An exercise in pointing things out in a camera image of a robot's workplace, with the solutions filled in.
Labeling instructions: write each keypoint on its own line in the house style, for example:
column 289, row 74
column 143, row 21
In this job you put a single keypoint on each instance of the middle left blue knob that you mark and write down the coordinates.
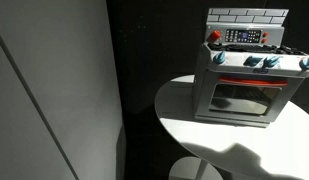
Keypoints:
column 252, row 61

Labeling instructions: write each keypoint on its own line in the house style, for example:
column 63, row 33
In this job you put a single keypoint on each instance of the white round table base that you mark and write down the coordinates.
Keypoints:
column 193, row 168

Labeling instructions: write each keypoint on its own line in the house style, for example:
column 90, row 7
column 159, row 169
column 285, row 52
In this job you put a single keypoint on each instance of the red round timer knob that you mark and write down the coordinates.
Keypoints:
column 214, row 36

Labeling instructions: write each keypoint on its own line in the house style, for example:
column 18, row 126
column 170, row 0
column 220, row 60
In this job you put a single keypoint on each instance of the red oven door handle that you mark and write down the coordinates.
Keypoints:
column 252, row 82

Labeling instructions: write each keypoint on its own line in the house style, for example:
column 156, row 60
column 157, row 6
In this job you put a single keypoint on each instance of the far right blue knob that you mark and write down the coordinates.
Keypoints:
column 304, row 64

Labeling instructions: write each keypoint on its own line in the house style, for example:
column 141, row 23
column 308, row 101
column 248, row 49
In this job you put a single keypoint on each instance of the top right orange button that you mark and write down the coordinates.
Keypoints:
column 265, row 34

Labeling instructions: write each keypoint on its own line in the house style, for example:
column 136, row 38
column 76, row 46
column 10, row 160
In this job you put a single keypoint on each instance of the middle right blue knob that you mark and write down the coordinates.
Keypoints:
column 271, row 61

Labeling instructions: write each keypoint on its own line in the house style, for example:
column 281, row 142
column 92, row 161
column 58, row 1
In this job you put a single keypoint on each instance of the far left blue knob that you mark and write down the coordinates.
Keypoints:
column 219, row 58

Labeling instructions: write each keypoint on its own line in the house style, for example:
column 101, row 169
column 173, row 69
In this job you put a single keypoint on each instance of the blue knob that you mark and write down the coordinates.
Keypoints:
column 271, row 61
column 252, row 61
column 219, row 58
column 304, row 64

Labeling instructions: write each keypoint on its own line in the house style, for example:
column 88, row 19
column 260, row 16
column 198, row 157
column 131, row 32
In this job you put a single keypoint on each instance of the grey toy stove oven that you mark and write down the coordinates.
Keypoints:
column 241, row 35

